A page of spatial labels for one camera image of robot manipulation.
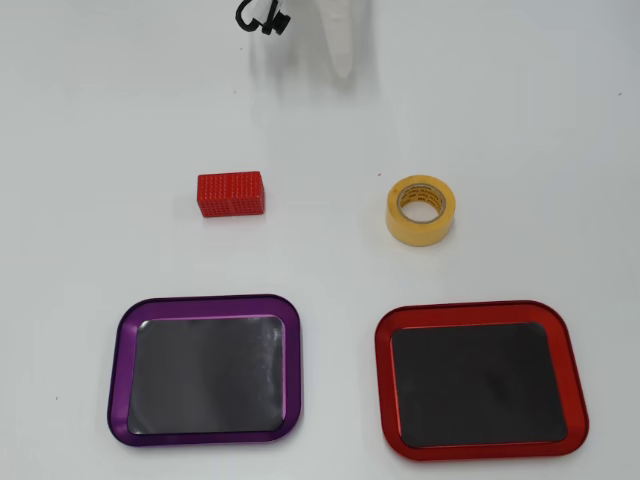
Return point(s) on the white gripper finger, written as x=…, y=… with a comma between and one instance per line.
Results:
x=340, y=40

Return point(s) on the red studded rectangular block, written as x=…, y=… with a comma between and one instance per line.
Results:
x=230, y=195

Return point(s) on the yellow masking tape roll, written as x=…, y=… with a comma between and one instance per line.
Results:
x=417, y=230

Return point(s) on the purple metal tray black mat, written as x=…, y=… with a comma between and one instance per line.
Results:
x=205, y=372

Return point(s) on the red metal tray black mat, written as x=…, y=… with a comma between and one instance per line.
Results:
x=480, y=385

